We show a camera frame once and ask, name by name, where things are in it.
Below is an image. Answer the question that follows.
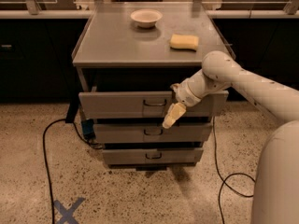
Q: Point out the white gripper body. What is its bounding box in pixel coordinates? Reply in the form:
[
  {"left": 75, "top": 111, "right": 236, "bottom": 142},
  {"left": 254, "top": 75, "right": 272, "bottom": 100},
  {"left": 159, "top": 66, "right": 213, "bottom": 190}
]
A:
[{"left": 175, "top": 78, "right": 201, "bottom": 107}]

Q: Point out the grey top drawer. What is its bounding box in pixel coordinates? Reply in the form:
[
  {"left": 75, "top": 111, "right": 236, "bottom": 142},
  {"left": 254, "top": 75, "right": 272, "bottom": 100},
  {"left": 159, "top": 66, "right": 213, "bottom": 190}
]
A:
[{"left": 78, "top": 91, "right": 228, "bottom": 119}]

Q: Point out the grey drawer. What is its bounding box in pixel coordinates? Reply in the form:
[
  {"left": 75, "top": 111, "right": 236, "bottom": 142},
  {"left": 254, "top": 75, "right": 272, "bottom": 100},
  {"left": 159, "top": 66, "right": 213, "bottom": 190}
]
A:
[
  {"left": 103, "top": 147, "right": 203, "bottom": 165},
  {"left": 93, "top": 123, "right": 212, "bottom": 144},
  {"left": 78, "top": 91, "right": 228, "bottom": 119}
]

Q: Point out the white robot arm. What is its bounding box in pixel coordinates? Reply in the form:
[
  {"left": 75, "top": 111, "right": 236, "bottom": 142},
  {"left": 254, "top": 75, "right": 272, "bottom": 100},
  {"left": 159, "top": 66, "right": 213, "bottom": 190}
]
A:
[{"left": 163, "top": 51, "right": 299, "bottom": 224}]

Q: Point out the grey middle drawer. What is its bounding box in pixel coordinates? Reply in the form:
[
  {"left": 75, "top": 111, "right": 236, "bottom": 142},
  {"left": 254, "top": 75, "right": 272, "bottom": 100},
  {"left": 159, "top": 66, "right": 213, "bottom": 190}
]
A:
[{"left": 93, "top": 123, "right": 212, "bottom": 144}]

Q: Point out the grey drawer cabinet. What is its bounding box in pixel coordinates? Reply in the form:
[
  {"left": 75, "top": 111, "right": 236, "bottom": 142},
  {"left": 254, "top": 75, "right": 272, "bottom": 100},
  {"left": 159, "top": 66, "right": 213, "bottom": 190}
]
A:
[{"left": 73, "top": 3, "right": 227, "bottom": 169}]

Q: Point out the grey bottom drawer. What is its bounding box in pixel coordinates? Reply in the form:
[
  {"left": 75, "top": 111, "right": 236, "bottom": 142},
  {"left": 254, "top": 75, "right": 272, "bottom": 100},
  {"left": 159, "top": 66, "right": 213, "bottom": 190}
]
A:
[{"left": 103, "top": 147, "right": 203, "bottom": 165}]

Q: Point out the yellow sponge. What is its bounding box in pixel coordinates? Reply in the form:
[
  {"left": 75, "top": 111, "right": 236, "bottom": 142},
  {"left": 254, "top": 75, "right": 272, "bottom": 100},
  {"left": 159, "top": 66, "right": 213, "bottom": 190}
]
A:
[{"left": 170, "top": 34, "right": 199, "bottom": 51}]

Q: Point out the white bowl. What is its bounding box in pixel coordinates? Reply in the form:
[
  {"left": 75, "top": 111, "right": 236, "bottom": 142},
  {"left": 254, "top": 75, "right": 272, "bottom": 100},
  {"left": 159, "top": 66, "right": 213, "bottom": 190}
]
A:
[{"left": 130, "top": 9, "right": 163, "bottom": 29}]

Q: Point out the blue power box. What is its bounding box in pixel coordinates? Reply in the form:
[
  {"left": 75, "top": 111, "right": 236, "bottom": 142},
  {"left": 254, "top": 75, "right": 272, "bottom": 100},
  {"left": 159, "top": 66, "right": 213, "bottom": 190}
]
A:
[{"left": 81, "top": 119, "right": 95, "bottom": 140}]

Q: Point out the dark lab counter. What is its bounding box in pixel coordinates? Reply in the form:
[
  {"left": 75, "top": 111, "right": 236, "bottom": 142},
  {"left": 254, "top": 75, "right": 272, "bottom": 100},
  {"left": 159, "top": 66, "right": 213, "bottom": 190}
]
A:
[{"left": 0, "top": 18, "right": 299, "bottom": 103}]

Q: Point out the blue tape cross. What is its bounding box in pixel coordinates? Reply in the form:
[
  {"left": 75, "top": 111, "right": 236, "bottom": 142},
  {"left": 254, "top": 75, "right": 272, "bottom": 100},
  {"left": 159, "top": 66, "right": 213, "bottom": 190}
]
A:
[{"left": 54, "top": 197, "right": 85, "bottom": 224}]

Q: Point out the black cable on right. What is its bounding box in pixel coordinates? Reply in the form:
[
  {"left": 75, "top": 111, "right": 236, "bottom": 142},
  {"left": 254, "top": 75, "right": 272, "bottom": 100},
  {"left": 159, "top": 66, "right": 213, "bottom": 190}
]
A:
[{"left": 212, "top": 115, "right": 257, "bottom": 224}]

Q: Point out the black cable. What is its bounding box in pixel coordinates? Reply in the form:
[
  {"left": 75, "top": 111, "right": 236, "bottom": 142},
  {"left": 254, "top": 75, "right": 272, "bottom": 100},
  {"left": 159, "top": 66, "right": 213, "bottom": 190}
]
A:
[
  {"left": 42, "top": 118, "right": 104, "bottom": 224},
  {"left": 212, "top": 115, "right": 257, "bottom": 224}
]

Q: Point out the black cable on left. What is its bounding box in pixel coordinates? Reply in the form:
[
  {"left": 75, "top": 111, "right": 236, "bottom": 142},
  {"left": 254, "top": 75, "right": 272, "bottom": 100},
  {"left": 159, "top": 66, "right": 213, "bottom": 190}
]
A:
[{"left": 42, "top": 118, "right": 104, "bottom": 224}]

